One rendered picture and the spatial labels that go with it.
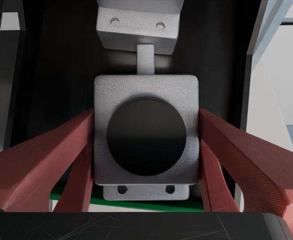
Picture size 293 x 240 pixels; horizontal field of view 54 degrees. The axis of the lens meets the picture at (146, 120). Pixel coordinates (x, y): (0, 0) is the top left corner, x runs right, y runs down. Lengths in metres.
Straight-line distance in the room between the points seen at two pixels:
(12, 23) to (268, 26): 0.18
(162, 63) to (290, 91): 1.10
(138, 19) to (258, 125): 0.50
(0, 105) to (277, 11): 0.25
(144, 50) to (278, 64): 0.94
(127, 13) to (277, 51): 0.89
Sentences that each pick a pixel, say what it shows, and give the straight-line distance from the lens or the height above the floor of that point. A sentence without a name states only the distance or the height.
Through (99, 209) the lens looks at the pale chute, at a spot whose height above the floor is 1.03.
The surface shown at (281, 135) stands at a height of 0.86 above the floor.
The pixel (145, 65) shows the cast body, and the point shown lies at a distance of 0.16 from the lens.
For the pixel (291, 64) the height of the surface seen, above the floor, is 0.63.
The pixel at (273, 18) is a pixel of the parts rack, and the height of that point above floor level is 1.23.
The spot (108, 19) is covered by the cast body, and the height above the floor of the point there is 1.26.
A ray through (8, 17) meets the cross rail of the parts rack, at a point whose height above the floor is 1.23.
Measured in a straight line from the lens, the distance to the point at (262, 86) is 0.69.
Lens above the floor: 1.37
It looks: 61 degrees down
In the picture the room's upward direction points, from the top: 6 degrees clockwise
